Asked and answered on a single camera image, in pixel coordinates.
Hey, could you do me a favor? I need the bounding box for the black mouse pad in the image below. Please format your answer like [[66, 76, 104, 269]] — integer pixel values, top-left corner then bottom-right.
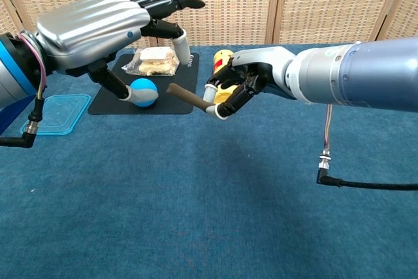
[[88, 52, 201, 116]]

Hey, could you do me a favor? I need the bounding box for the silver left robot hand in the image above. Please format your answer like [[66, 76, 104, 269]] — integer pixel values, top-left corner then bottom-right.
[[34, 0, 206, 105]]

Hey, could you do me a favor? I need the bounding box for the clear bag of snacks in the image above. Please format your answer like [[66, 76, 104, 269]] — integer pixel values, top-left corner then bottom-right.
[[121, 46, 181, 77]]

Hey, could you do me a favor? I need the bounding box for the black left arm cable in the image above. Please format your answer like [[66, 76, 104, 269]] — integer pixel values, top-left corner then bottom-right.
[[0, 32, 46, 149]]

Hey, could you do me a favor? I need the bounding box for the blue rubber ball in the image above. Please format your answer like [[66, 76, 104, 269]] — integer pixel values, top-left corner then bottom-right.
[[129, 78, 159, 108]]

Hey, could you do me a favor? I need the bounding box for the clear blue plastic lid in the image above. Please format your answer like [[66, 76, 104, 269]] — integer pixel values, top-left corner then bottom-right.
[[19, 93, 92, 136]]

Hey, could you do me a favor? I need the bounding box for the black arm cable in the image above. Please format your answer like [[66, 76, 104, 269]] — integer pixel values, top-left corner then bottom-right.
[[0, 32, 46, 149], [315, 104, 418, 191]]

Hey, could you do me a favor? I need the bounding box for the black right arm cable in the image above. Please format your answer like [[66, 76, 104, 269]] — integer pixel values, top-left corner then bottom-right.
[[315, 104, 418, 191]]

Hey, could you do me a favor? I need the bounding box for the dark blue cardboard box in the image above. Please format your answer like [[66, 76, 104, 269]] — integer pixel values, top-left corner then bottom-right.
[[0, 94, 37, 136]]

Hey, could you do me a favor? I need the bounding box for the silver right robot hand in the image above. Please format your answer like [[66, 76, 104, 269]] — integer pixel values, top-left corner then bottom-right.
[[203, 46, 297, 120]]

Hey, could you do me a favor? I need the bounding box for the yellow cylindrical can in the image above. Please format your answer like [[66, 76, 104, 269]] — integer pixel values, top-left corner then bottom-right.
[[212, 49, 240, 105]]

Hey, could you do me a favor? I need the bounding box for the brown stick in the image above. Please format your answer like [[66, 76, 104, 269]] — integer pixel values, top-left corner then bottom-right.
[[167, 83, 217, 115]]

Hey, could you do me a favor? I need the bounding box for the woven folding screen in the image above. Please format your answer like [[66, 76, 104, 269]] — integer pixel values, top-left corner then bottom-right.
[[0, 0, 418, 52]]

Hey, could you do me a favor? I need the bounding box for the blue table cloth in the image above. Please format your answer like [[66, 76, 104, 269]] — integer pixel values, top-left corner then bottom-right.
[[0, 42, 418, 279]]

